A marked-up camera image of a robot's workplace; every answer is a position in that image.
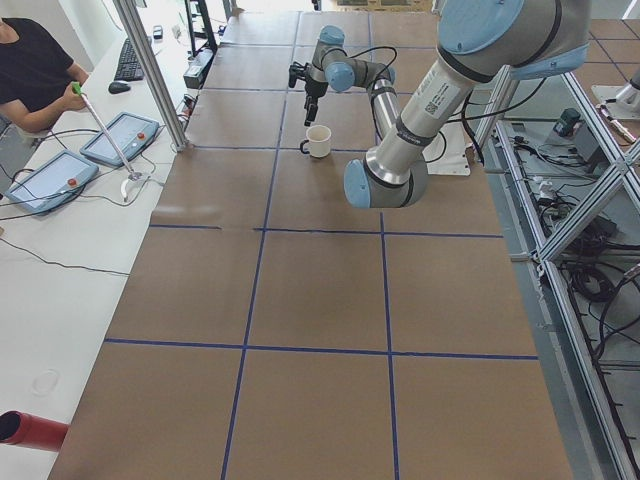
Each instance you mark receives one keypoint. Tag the black keyboard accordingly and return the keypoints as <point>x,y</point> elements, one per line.
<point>128,67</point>

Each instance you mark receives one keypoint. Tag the aluminium side frame rail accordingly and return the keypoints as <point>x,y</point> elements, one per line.
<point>573,175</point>

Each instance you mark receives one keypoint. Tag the black computer mouse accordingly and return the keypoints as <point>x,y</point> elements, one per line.
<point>118,87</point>

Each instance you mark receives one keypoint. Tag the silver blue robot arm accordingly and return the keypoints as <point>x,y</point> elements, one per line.
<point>536,39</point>

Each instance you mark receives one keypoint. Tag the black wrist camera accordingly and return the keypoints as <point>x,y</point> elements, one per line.
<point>296,72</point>

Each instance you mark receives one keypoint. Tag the person in black shirt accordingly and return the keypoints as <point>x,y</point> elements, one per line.
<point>36,76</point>

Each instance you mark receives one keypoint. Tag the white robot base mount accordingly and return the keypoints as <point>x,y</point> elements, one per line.
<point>446,154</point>

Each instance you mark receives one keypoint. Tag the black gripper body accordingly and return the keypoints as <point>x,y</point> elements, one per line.
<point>315,89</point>

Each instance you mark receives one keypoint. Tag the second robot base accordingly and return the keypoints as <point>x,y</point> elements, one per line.
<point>620,102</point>

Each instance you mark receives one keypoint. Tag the aluminium frame post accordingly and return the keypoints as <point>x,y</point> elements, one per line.
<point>134,28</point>

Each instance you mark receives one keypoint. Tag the red cylinder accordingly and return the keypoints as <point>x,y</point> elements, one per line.
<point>31,431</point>

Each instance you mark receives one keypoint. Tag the near teach pendant tablet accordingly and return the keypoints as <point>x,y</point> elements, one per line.
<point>52,184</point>

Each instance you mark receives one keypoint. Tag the teach pendant tablet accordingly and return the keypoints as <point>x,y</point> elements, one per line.
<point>132,133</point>
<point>52,184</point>

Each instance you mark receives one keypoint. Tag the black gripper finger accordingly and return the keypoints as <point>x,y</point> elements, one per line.
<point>307,120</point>
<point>313,109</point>

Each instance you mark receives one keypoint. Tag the white smiley mug black handle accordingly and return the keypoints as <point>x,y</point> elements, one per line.
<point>317,141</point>

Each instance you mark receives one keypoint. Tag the far teach pendant tablet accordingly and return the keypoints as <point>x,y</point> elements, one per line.
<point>132,133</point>

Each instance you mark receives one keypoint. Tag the silver rod green handle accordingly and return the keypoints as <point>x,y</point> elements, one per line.
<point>133,176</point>

